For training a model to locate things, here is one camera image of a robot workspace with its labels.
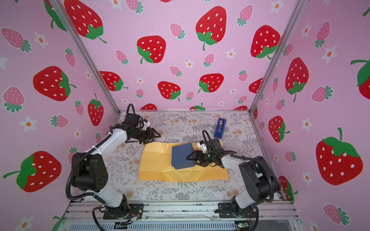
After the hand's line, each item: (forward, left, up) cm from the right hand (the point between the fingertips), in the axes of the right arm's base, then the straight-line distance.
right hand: (188, 162), depth 84 cm
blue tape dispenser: (+30, -20, -3) cm, 36 cm away
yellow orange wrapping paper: (-1, +20, -6) cm, 21 cm away
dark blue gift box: (+3, +5, +3) cm, 7 cm away
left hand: (+13, +19, +6) cm, 24 cm away
